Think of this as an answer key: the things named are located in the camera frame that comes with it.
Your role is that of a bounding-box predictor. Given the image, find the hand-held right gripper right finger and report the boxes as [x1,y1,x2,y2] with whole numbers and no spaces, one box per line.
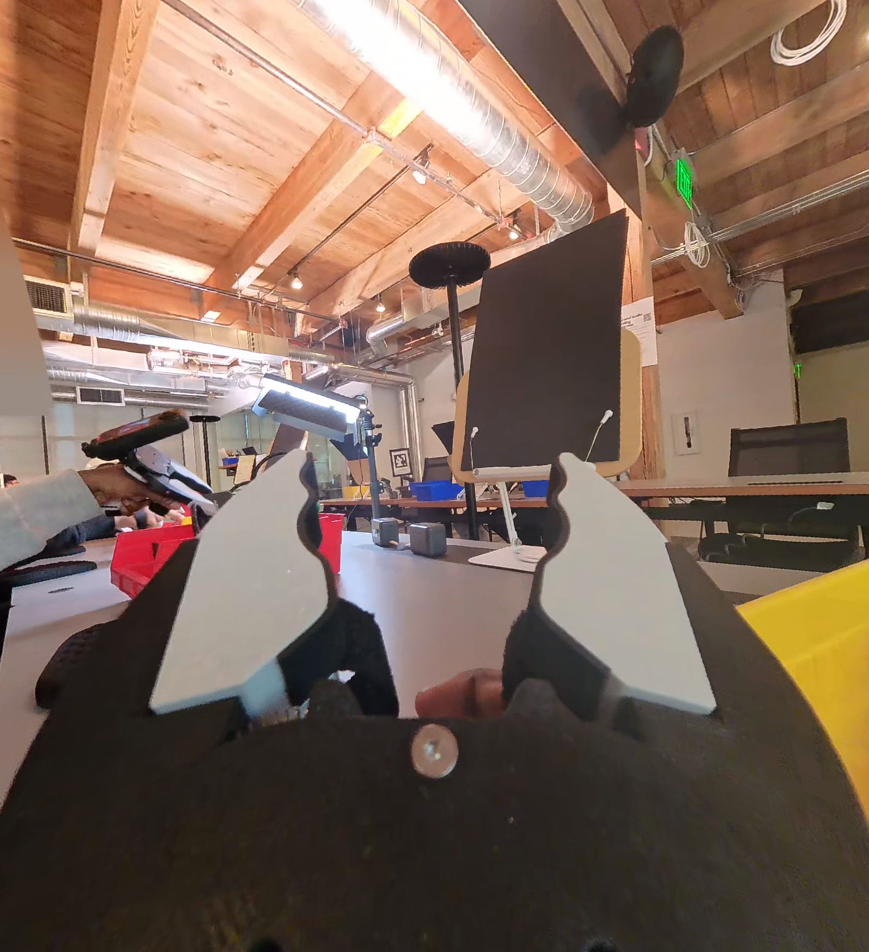
[503,451,718,721]

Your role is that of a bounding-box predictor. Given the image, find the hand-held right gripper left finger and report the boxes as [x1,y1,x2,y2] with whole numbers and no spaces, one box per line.
[149,448,400,718]

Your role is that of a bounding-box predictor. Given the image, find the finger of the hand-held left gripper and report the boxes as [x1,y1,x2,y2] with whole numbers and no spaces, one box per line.
[144,482,218,516]
[128,446,216,498]

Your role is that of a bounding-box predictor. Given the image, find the red plastic bin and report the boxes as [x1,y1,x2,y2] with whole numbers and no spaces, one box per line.
[111,512,346,599]

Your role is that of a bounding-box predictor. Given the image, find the yellow plastic bin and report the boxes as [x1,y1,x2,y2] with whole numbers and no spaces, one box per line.
[735,545,869,952]

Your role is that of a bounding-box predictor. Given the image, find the person's left forearm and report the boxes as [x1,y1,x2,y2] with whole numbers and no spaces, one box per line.
[0,469,104,596]

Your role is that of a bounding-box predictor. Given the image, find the person's left hand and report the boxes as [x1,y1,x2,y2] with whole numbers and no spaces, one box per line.
[77,463,182,523]

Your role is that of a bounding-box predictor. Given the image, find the person's right hand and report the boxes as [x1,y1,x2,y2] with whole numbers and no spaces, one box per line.
[415,668,506,720]

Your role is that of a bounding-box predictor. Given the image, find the black floor lamp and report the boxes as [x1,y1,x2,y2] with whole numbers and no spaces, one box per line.
[190,414,221,484]
[408,241,492,540]

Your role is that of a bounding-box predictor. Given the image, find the LED light panel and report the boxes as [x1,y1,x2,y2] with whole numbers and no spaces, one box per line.
[250,372,385,522]

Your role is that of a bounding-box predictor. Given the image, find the wooden desk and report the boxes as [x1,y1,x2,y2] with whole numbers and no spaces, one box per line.
[613,470,869,522]

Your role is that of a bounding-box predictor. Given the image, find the black wrist rest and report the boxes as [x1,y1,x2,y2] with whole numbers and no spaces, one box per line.
[35,619,134,709]

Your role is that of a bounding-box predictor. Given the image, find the white paper notice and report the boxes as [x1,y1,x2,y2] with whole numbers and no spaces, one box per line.
[620,296,658,367]

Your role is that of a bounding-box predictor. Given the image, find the black round ceiling speaker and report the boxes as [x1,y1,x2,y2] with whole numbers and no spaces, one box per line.
[622,24,686,129]

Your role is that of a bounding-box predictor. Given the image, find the silver air duct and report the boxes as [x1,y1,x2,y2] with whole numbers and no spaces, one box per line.
[33,301,257,351]
[296,0,596,233]

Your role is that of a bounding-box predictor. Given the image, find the black board with wooden frame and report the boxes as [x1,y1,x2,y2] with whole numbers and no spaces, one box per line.
[451,210,643,484]

